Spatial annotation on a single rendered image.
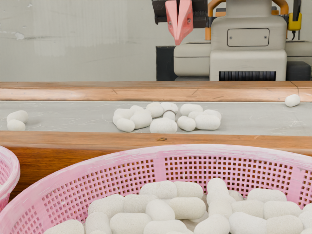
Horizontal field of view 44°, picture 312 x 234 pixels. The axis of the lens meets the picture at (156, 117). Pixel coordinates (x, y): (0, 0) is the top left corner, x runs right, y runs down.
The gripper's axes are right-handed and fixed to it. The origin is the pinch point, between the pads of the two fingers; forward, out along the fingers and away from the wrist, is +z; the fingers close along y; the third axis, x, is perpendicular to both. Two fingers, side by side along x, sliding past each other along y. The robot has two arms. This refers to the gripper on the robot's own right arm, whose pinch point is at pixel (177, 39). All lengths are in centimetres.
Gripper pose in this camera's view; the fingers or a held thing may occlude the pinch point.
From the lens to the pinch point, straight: 69.7
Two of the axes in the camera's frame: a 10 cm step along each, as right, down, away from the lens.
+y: 9.9, 0.0, -1.6
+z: -1.0, 8.0, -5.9
